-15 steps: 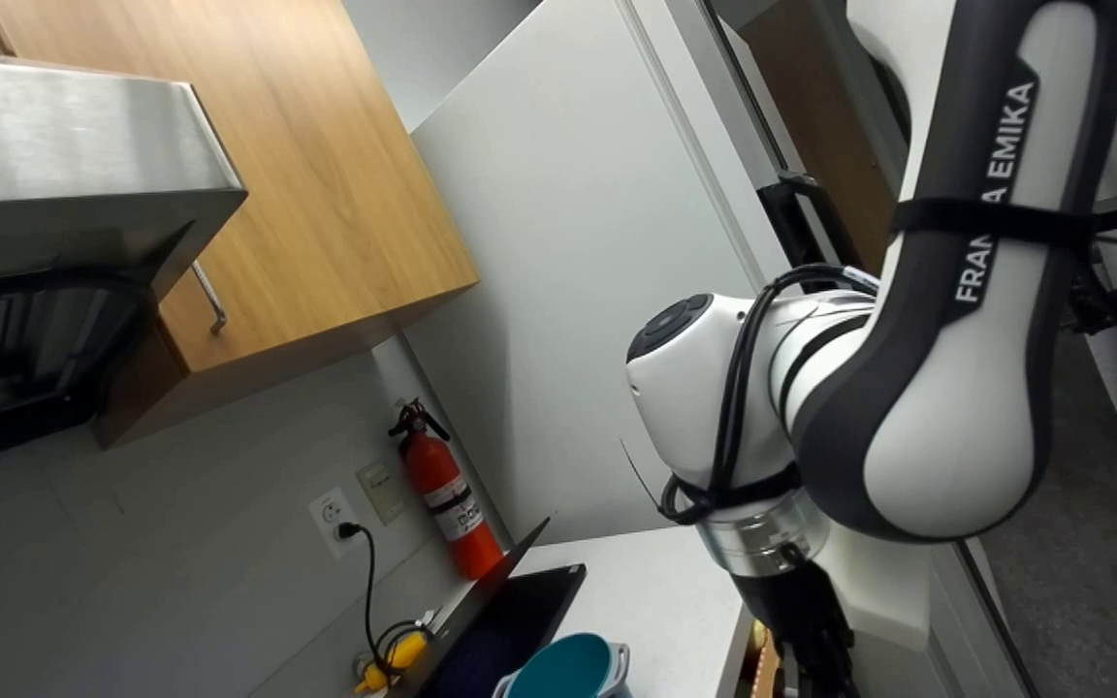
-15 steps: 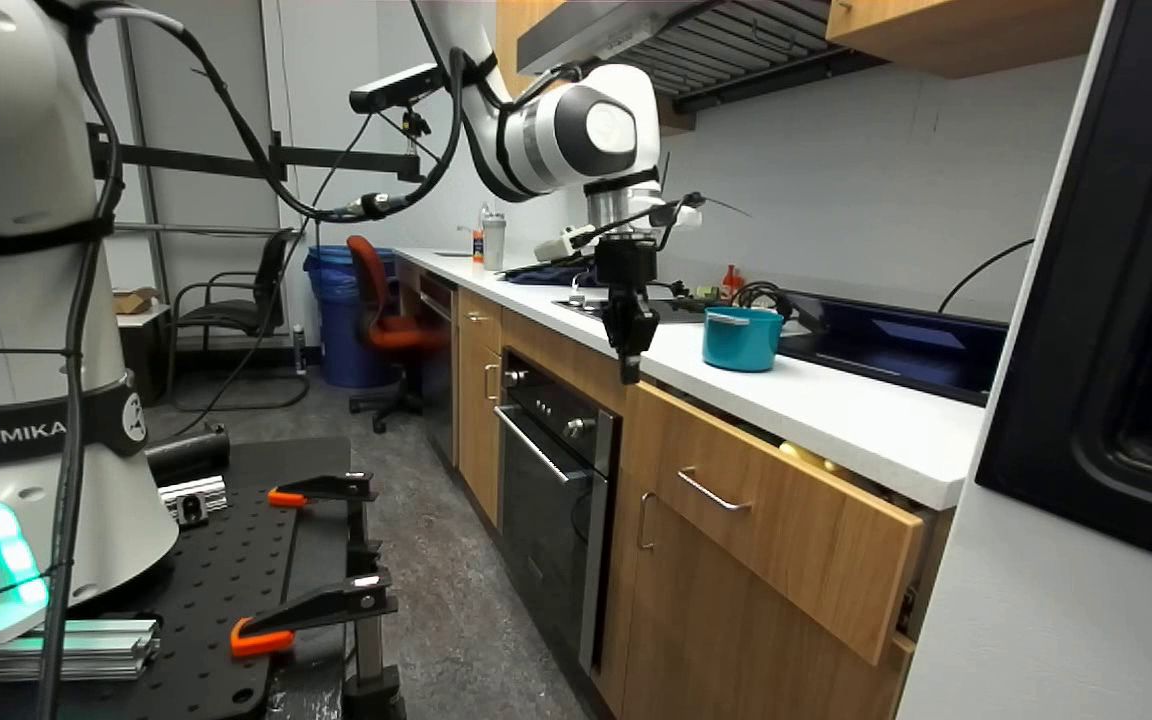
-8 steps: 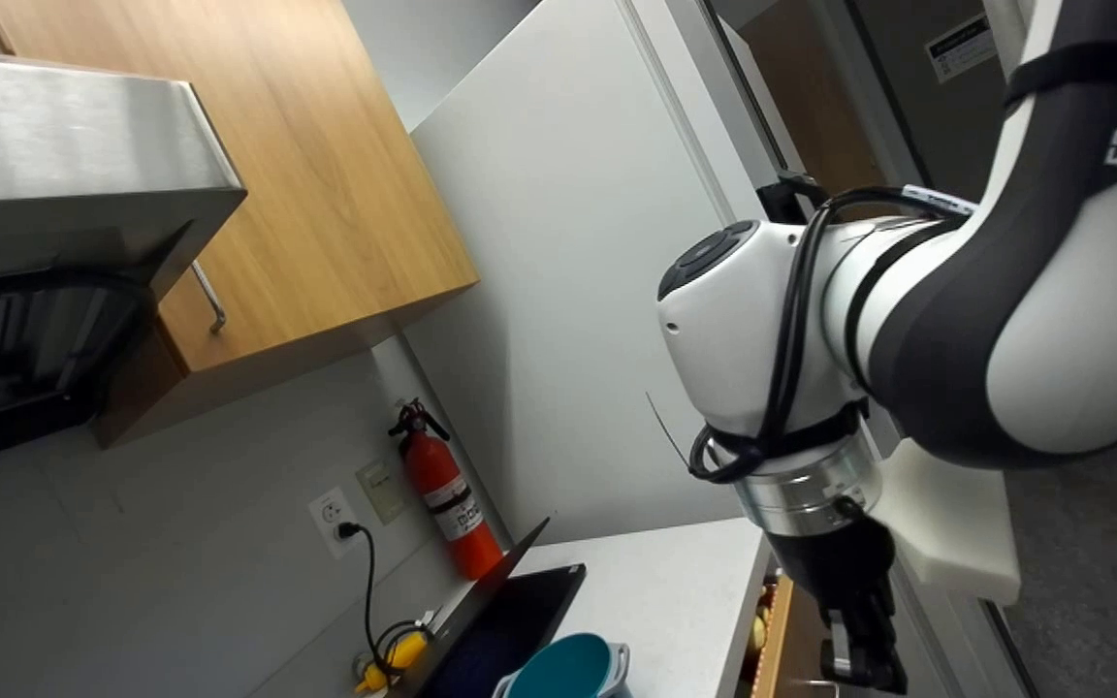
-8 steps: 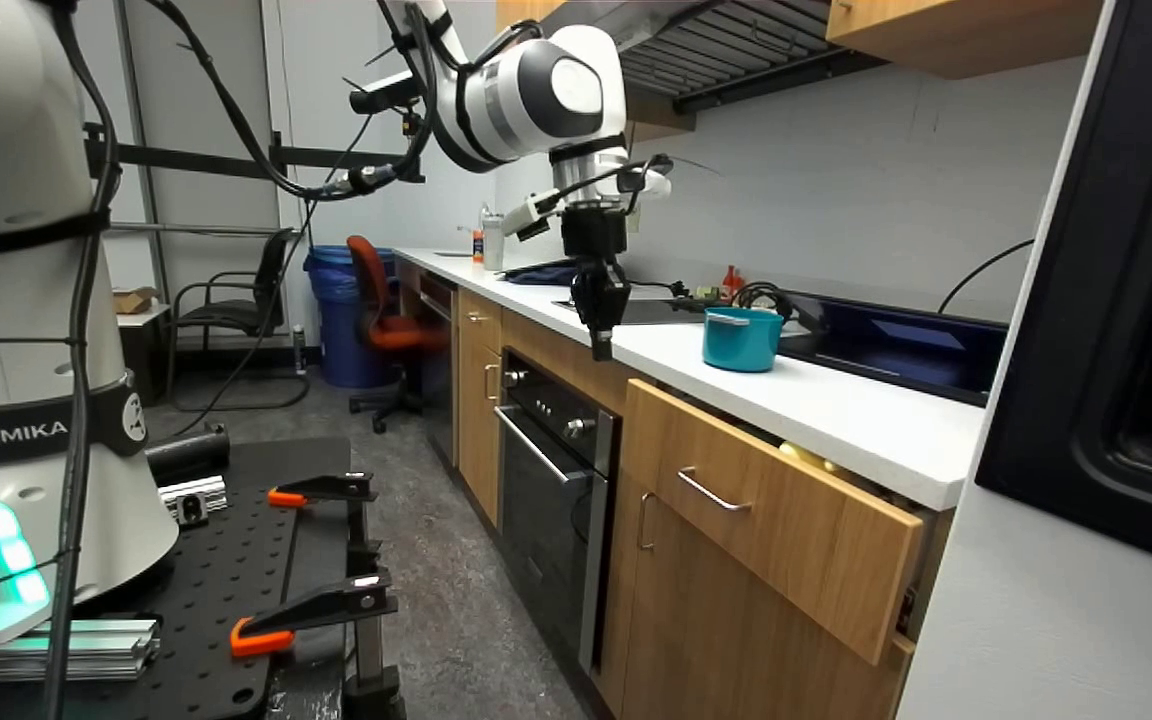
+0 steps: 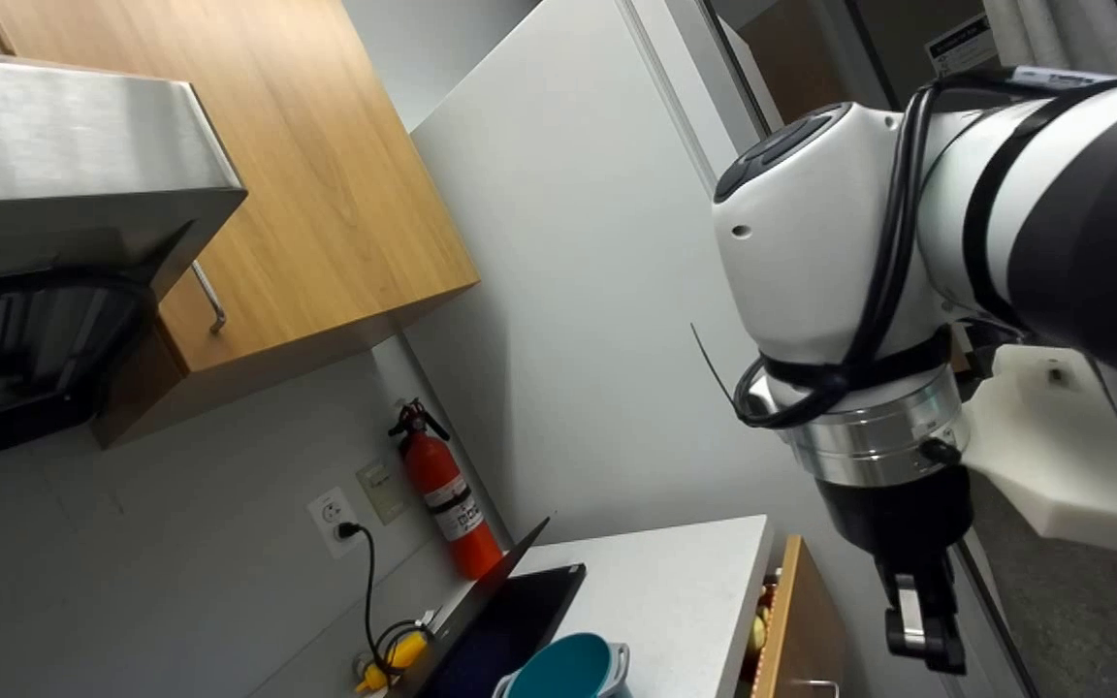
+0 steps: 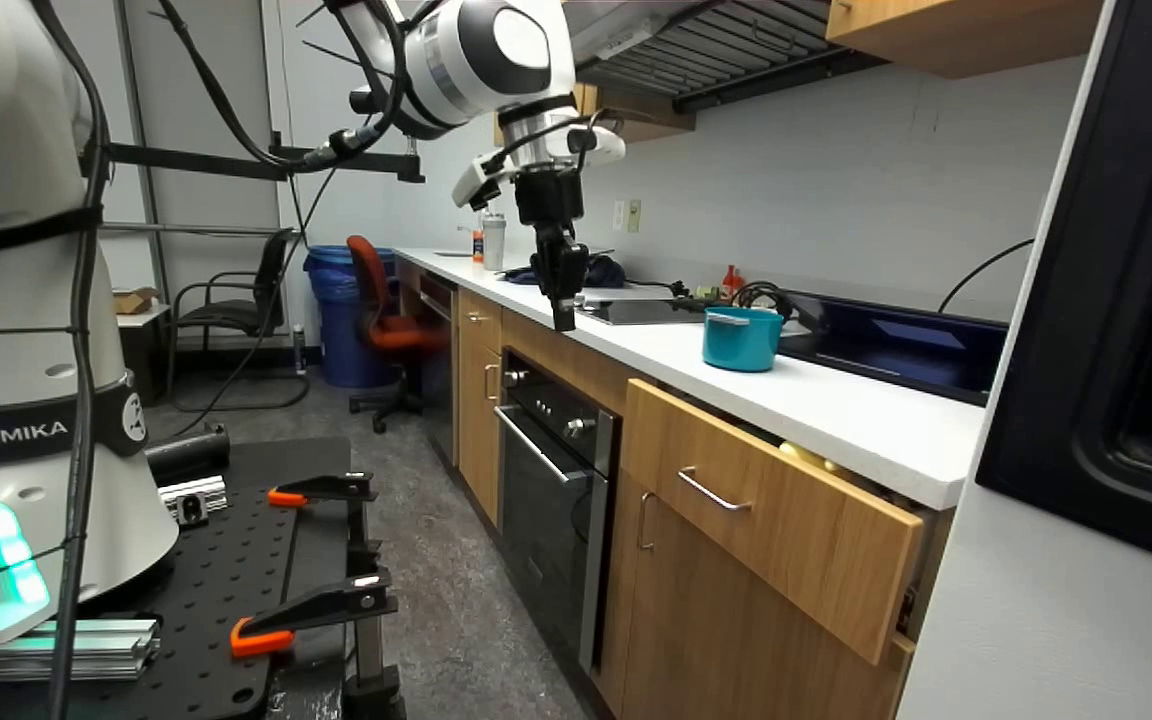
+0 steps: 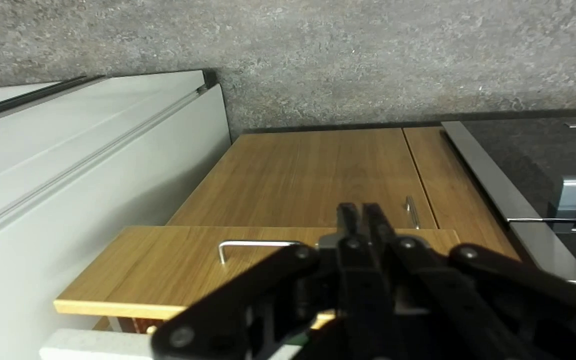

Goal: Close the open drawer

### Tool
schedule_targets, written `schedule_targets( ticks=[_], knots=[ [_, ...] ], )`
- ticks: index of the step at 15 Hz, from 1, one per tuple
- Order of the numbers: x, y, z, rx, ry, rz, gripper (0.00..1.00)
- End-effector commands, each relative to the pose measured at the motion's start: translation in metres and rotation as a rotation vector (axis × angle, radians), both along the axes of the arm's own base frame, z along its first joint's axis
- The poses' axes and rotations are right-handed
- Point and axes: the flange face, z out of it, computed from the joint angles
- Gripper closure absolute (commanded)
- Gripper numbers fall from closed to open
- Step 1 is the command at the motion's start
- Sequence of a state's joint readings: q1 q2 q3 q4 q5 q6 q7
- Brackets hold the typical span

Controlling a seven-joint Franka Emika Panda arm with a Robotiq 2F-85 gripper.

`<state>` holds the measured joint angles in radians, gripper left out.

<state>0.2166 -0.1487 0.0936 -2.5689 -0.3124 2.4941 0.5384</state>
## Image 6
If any blue trash bin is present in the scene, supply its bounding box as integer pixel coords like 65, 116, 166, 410
299, 239, 401, 391

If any teal pot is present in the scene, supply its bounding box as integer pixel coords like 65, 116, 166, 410
700, 299, 787, 376

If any aluminium extrusion rail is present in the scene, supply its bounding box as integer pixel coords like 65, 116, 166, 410
0, 613, 166, 686

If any steel range hood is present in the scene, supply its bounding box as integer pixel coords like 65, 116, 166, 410
561, 0, 887, 116

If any black glossy cooktop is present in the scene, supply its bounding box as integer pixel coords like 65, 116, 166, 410
787, 292, 1011, 408

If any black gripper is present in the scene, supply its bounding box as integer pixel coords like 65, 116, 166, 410
512, 159, 591, 336

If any wide wooden cabinet door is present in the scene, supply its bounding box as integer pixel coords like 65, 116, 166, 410
596, 482, 911, 720

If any flat black tray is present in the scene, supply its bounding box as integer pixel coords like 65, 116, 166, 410
574, 292, 713, 328

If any red office chair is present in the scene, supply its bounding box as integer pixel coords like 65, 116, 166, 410
344, 233, 451, 435

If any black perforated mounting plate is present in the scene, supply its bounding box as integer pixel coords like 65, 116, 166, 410
0, 435, 407, 720

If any black clamp with orange handle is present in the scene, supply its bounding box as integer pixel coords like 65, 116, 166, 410
229, 573, 407, 720
265, 467, 382, 581

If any black metal frame bar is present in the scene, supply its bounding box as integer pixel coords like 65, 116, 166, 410
85, 136, 430, 183

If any black built-in oven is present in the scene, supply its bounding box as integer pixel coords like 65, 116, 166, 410
493, 347, 626, 676

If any black power cable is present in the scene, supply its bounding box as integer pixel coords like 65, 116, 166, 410
933, 237, 1038, 318

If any black armchair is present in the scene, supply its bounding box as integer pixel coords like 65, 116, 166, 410
166, 226, 312, 405

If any small wooden upper cabinet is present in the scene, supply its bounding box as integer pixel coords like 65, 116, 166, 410
574, 80, 700, 148

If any small red toy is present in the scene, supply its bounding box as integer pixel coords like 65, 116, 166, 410
716, 260, 753, 307

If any black cylindrical handle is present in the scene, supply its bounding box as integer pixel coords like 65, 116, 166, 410
144, 423, 238, 486

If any narrow wooden cabinet door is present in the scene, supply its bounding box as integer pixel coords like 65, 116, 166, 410
451, 286, 510, 533

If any large wooden upper cabinet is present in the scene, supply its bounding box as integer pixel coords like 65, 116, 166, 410
823, 0, 1108, 80

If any small white black device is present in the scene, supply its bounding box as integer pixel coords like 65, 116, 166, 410
158, 471, 232, 527

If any wooden drawer with metal handle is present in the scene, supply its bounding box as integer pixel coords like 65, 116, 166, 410
617, 376, 933, 666

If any white bottle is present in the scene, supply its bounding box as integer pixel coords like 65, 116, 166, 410
477, 206, 512, 278

